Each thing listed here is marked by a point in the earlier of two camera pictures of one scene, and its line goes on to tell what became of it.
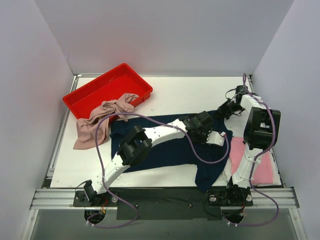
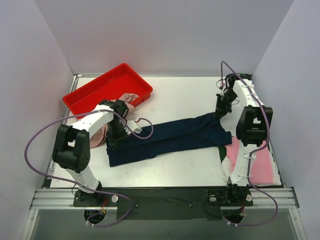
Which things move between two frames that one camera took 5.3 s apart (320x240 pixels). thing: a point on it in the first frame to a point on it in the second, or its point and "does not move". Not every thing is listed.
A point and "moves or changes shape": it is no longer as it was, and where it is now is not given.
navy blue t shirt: (176, 152) moves or changes shape
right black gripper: (223, 110) to (222, 109)
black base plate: (167, 203) does not move
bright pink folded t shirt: (262, 172) does not move
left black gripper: (202, 135) to (114, 139)
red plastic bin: (112, 85) does not move
